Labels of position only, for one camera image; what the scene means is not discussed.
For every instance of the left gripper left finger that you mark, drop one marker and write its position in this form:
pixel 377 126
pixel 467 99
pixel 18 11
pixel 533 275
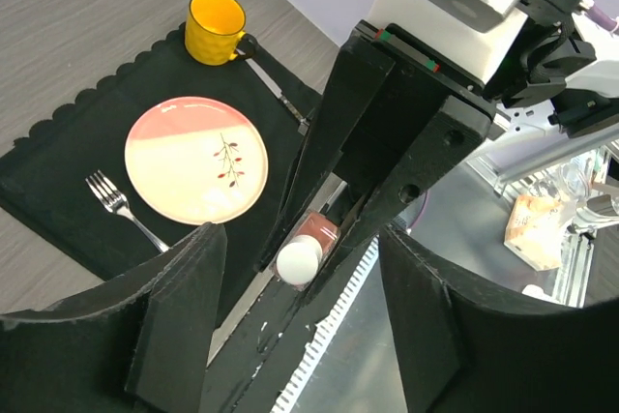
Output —
pixel 137 343

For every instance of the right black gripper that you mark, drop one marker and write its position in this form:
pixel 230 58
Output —
pixel 410 116

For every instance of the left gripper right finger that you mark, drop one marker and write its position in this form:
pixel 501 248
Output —
pixel 467 344

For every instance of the nail polish bottle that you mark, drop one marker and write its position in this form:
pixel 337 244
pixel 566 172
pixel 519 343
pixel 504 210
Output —
pixel 318 226

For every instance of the white nail polish cap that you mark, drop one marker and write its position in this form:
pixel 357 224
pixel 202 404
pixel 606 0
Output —
pixel 297 262

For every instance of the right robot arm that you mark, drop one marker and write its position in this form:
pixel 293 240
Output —
pixel 542 65

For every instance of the table knife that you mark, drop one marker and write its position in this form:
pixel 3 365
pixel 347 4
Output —
pixel 302 117

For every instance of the snack packet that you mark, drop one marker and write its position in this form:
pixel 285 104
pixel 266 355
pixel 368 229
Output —
pixel 536 229

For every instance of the silver fork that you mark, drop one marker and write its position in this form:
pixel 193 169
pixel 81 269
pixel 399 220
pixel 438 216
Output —
pixel 116 203

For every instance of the pink cream plate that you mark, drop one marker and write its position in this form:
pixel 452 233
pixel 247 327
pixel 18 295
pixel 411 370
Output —
pixel 195 160

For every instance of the yellow mug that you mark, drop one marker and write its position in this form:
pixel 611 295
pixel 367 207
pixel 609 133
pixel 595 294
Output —
pixel 215 32

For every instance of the white cable duct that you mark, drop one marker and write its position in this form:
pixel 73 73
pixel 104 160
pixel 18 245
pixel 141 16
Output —
pixel 325 331

